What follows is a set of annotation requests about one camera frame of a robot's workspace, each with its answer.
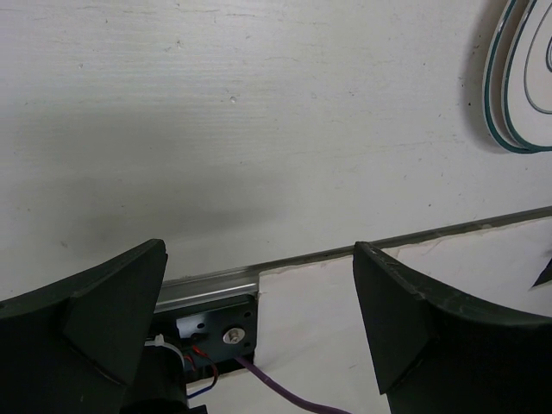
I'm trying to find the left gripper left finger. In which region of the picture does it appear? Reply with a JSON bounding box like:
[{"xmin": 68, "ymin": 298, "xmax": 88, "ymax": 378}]
[{"xmin": 1, "ymin": 239, "xmax": 167, "ymax": 413}]

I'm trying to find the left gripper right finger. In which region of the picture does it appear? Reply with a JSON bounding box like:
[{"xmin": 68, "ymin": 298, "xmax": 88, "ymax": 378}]
[{"xmin": 353, "ymin": 241, "xmax": 551, "ymax": 413}]

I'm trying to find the white green-rimmed plate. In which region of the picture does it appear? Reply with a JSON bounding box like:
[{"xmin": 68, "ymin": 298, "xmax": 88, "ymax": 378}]
[
  {"xmin": 502, "ymin": 1, "xmax": 551, "ymax": 151},
  {"xmin": 482, "ymin": 1, "xmax": 551, "ymax": 154}
]

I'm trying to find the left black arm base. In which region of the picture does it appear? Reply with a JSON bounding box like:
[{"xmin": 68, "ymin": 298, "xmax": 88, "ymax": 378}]
[{"xmin": 146, "ymin": 294, "xmax": 258, "ymax": 398}]

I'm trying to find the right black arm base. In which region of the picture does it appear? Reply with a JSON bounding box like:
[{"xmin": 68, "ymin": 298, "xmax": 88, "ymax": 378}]
[{"xmin": 531, "ymin": 260, "xmax": 552, "ymax": 289}]

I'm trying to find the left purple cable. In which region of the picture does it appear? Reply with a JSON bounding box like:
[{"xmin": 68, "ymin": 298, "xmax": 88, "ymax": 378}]
[{"xmin": 235, "ymin": 355, "xmax": 354, "ymax": 414}]

